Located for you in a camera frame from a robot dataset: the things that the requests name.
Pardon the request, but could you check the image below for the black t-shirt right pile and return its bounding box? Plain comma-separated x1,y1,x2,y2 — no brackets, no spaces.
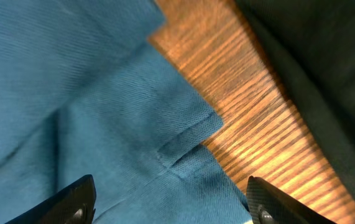
237,0,355,200

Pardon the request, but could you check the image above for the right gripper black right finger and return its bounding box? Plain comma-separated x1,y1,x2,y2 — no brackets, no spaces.
246,176,334,224

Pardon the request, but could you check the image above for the dark blue t-shirt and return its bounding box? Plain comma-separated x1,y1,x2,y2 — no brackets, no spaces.
0,0,251,223

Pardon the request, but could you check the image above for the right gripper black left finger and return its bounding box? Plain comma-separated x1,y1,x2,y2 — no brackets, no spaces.
6,175,96,224

